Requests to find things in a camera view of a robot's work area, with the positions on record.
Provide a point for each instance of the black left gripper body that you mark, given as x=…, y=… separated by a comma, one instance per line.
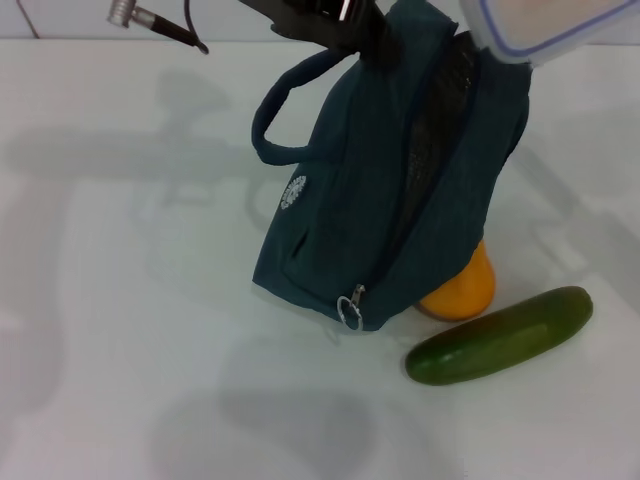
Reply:
x=310, y=20

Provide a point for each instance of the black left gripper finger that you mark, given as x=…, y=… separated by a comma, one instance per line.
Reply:
x=382, y=47

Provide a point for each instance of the clear container with blue lid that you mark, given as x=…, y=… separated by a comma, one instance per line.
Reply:
x=505, y=25

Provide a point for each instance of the dark teal insulated lunch bag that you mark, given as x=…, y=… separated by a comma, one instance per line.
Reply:
x=350, y=200

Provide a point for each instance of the yellow orange pear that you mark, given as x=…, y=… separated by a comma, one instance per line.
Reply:
x=465, y=300

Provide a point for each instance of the green cucumber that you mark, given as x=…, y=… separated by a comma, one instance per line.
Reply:
x=500, y=340

